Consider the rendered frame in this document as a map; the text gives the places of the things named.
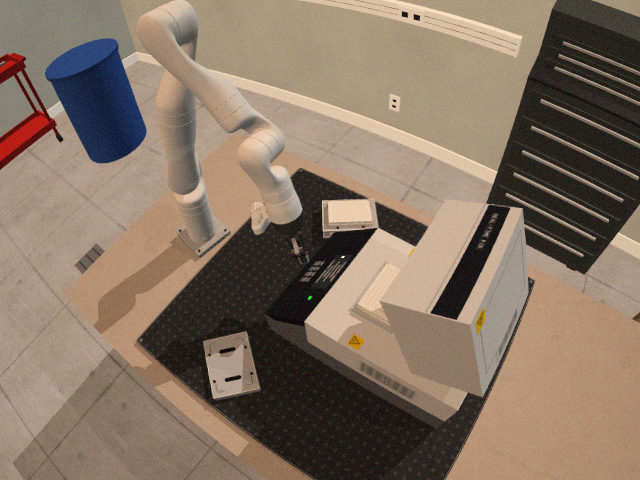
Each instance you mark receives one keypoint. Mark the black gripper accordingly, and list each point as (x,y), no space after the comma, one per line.
(296,238)

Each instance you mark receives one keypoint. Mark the grey benchtop machine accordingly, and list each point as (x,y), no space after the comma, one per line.
(452,307)

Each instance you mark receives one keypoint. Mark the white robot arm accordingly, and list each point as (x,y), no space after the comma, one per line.
(159,31)

